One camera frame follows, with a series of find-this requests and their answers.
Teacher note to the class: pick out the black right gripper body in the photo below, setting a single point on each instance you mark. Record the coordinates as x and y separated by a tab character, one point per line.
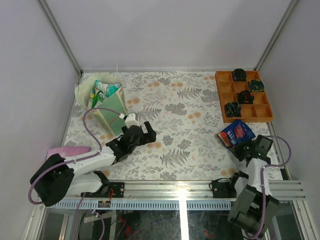
241	149

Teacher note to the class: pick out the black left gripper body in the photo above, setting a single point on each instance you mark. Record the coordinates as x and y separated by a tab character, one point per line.
141	135

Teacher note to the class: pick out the blue Burts crisps bag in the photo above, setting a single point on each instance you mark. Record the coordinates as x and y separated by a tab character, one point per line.
235	134

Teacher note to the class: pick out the green Fox's spring tea bag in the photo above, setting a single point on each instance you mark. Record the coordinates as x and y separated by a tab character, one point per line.
96	97

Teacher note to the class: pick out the teal Fox's mint candy bag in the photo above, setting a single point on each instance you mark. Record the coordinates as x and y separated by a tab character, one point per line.
107	89

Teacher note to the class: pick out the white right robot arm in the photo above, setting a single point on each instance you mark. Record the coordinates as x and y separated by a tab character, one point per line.
254	206

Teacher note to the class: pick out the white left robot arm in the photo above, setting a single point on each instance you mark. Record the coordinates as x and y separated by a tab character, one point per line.
80	175

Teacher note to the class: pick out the cream and green paper bag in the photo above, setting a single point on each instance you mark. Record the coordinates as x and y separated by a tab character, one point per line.
115	102

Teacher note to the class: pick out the dark rosette bottom left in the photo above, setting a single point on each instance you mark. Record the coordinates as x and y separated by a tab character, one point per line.
232	110

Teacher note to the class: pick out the wooden compartment tray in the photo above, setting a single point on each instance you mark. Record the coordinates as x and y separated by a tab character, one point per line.
258	112

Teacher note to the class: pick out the dark rosette centre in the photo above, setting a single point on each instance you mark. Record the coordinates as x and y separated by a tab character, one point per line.
245	97

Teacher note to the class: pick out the pink Frozen tissue pack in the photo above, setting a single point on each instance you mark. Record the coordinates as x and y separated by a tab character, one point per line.
68	151

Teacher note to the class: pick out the dark rosette right green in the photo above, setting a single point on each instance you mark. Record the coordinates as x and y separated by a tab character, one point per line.
256	86

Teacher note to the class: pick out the dark rosette top left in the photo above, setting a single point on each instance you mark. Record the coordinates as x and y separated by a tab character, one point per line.
239	75

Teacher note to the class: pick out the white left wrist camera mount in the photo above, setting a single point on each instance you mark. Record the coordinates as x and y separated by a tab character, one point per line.
129	120

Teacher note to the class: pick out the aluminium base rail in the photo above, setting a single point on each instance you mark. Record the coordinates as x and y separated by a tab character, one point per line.
283	190

